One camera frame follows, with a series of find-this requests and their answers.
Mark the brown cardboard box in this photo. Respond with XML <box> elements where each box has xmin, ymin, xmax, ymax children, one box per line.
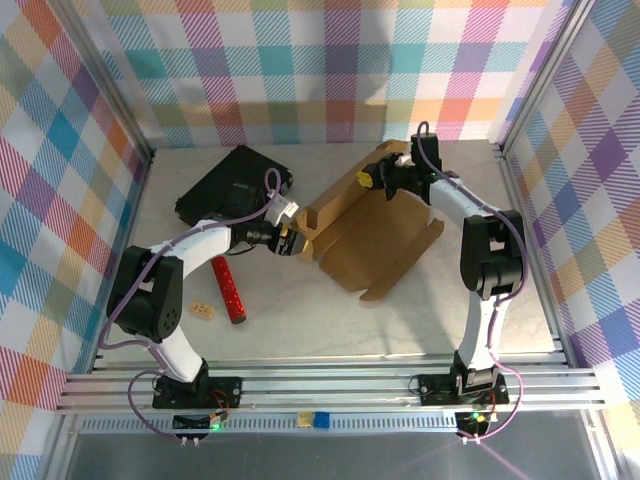
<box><xmin>292</xmin><ymin>140</ymin><xmax>446</xmax><ymax>302</ymax></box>

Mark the red glitter cylinder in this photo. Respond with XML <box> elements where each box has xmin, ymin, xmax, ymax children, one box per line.
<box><xmin>210</xmin><ymin>255</ymin><xmax>250</xmax><ymax>326</ymax></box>

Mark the black case with metal handle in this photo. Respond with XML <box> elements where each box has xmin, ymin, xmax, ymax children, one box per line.
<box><xmin>174</xmin><ymin>144</ymin><xmax>295</xmax><ymax>226</ymax></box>

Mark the aluminium side rail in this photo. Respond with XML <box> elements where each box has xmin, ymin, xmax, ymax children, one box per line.
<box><xmin>492</xmin><ymin>142</ymin><xmax>576</xmax><ymax>369</ymax></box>
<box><xmin>89</xmin><ymin>147</ymin><xmax>156</xmax><ymax>374</ymax></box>

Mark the aluminium mounting rail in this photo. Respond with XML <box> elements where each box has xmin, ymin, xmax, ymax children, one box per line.
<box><xmin>54</xmin><ymin>357</ymin><xmax>609</xmax><ymax>414</ymax></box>

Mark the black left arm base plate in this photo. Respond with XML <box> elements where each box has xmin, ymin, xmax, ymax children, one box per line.
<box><xmin>151</xmin><ymin>375</ymin><xmax>245</xmax><ymax>409</ymax></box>

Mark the aluminium frame post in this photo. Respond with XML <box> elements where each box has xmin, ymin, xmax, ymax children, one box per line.
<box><xmin>492</xmin><ymin>0</ymin><xmax>601</xmax><ymax>161</ymax></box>
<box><xmin>52</xmin><ymin>0</ymin><xmax>156</xmax><ymax>164</ymax></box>

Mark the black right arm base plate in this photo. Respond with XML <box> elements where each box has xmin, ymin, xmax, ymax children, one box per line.
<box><xmin>417</xmin><ymin>372</ymin><xmax>511</xmax><ymax>406</ymax></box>

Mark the slotted grey cable duct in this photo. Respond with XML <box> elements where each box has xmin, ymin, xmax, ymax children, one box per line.
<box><xmin>79</xmin><ymin>417</ymin><xmax>596</xmax><ymax>434</ymax></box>

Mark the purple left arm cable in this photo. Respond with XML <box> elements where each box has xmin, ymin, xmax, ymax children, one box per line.
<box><xmin>99</xmin><ymin>167</ymin><xmax>284</xmax><ymax>444</ymax></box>

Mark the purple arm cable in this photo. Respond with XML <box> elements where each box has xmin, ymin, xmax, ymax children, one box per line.
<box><xmin>409</xmin><ymin>119</ymin><xmax>526</xmax><ymax>444</ymax></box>
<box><xmin>99</xmin><ymin>167</ymin><xmax>284</xmax><ymax>444</ymax></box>

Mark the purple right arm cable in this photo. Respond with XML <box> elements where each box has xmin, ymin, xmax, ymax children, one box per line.
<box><xmin>409</xmin><ymin>119</ymin><xmax>526</xmax><ymax>444</ymax></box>

